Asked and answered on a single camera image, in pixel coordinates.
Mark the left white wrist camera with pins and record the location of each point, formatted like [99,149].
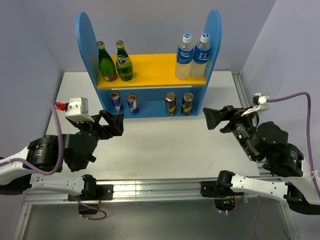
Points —
[76,110]

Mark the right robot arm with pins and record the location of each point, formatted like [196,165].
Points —
[265,142]

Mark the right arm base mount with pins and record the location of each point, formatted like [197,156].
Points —
[224,199]

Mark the aluminium side rail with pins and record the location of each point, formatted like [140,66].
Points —
[245,103]

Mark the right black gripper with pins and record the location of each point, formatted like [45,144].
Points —
[212,116]

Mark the black can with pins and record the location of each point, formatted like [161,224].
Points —
[170,103]
[187,103]

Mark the green glass bottle orange label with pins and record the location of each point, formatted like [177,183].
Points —
[106,64]

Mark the black can front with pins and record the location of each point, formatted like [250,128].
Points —
[187,103]

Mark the Red Bull can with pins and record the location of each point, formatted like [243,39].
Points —
[132,101]
[116,101]

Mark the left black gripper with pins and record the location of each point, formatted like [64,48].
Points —
[115,126]

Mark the clear bottle blue label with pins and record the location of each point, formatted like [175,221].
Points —
[201,56]
[184,56]

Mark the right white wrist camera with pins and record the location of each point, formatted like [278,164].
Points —
[259,104]

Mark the clear bottle blue label left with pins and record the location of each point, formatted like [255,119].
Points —
[184,56]

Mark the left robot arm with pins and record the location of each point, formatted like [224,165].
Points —
[35,167]

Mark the clear bottle blue label right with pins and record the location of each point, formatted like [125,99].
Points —
[201,56]

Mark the aluminium front rail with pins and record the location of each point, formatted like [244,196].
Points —
[178,189]

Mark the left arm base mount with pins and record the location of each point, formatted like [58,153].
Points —
[102,192]

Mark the blue and yellow shelf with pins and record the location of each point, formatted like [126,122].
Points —
[153,74]

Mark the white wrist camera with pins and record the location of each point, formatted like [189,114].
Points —
[259,104]
[76,110]

